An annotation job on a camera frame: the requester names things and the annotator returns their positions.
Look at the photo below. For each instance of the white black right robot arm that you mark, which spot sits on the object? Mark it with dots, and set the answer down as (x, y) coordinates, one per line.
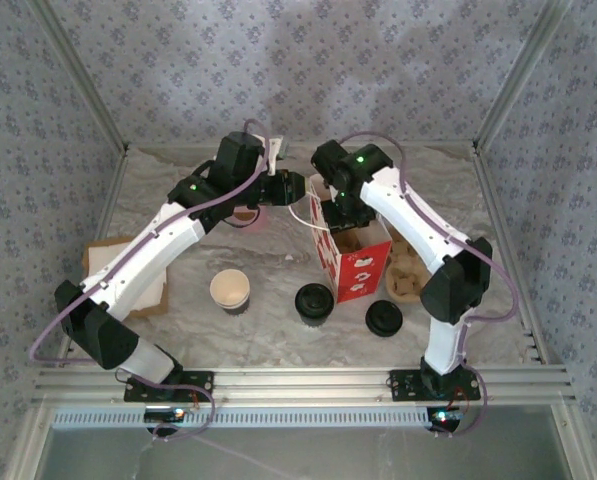
(408, 215)

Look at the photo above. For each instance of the brown pulp cup carrier stack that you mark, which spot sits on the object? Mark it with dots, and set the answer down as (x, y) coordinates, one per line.
(403, 280)

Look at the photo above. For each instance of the aluminium corner post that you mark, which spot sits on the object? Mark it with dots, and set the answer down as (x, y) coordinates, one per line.
(515, 80)
(88, 80)

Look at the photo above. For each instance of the aluminium table side rail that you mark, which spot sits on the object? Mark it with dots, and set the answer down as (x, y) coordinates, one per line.
(102, 230)
(501, 230)

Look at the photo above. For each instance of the black cup lid stack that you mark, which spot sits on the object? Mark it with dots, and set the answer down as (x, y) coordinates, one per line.
(384, 319)

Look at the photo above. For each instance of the circuit board with LEDs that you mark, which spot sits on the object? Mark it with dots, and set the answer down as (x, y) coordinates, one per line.
(443, 416)
(178, 414)

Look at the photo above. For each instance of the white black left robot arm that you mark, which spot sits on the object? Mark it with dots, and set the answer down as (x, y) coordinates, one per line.
(143, 255)

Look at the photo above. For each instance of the lidded black coffee cup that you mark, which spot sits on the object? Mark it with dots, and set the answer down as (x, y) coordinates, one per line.
(314, 299)

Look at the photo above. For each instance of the grey metal sheet panel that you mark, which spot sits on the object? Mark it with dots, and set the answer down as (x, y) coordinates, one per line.
(378, 455)

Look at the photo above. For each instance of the thin aluminium table edge rail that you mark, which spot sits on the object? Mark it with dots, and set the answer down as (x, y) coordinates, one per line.
(428, 144)

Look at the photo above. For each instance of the red white paper gift bag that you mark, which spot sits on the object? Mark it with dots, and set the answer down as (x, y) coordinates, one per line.
(363, 272)

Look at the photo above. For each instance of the pink holder cup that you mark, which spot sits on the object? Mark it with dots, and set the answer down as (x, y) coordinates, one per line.
(259, 224)

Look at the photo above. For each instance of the white paper napkin stack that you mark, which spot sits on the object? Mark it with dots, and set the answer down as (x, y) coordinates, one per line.
(150, 295)

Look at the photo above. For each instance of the wide aluminium mounting rail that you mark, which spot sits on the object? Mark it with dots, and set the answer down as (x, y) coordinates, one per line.
(303, 385)

